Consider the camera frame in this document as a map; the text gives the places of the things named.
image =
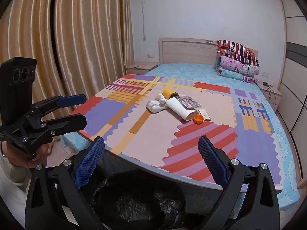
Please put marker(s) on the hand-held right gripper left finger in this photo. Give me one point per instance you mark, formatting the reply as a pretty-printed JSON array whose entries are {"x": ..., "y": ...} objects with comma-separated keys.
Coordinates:
[{"x": 91, "y": 163}]

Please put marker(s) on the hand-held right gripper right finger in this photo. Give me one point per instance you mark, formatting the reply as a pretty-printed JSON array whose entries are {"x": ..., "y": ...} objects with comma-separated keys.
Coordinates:
[{"x": 212, "y": 163}]

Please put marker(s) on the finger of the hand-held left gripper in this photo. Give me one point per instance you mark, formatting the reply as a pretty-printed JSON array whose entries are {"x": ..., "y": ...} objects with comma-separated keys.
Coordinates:
[
  {"x": 69, "y": 123},
  {"x": 72, "y": 100}
]

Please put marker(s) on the orange bottle cap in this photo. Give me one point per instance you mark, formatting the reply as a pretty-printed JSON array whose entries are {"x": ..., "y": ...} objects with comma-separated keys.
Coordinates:
[{"x": 198, "y": 119}]

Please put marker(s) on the small cardboard box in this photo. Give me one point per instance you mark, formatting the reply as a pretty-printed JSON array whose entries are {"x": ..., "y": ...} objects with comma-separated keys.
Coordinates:
[{"x": 205, "y": 115}]

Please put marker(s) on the white tube bottle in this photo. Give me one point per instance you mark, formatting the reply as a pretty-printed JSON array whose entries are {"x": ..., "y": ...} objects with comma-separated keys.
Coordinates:
[{"x": 179, "y": 109}]

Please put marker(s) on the silver blister pack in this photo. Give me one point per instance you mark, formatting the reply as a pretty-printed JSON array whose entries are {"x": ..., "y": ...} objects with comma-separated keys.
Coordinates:
[{"x": 189, "y": 103}]

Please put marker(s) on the white plastic wall bracket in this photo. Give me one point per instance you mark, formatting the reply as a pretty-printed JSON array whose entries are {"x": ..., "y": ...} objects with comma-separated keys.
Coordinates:
[{"x": 154, "y": 106}]

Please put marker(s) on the person's left forearm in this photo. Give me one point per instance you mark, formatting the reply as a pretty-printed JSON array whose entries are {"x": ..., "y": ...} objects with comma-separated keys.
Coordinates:
[{"x": 9, "y": 186}]

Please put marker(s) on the person's left hand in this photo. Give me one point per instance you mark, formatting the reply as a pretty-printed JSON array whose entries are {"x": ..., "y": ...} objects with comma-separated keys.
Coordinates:
[{"x": 16, "y": 157}]

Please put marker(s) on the beige striped curtain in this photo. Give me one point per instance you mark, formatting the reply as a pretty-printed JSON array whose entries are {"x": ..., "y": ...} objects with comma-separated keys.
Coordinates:
[{"x": 84, "y": 40}]

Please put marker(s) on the colourful foam play mat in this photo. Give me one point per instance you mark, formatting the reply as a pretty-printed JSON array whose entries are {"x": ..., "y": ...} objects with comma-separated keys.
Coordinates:
[{"x": 148, "y": 136}]

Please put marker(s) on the wooden nightstand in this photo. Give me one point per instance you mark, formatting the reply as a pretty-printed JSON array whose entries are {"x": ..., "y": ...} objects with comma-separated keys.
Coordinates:
[
  {"x": 141, "y": 69},
  {"x": 275, "y": 95}
]

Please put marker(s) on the blue folded quilt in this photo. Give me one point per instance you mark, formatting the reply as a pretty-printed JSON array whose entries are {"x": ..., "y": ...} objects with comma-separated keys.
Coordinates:
[{"x": 230, "y": 74}]

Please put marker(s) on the blue floral bedsheet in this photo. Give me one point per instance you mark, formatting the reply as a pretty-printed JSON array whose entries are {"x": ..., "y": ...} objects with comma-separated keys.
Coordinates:
[{"x": 191, "y": 71}]

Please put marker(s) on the pink floral quilt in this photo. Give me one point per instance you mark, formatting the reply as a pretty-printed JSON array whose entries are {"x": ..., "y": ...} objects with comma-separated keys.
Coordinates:
[{"x": 235, "y": 66}]

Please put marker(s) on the wooden bed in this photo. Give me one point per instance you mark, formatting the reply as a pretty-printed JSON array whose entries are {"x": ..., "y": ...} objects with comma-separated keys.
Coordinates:
[{"x": 184, "y": 50}]

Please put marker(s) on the beige wardrobe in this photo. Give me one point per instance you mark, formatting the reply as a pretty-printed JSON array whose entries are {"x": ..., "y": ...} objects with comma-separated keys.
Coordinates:
[{"x": 295, "y": 52}]

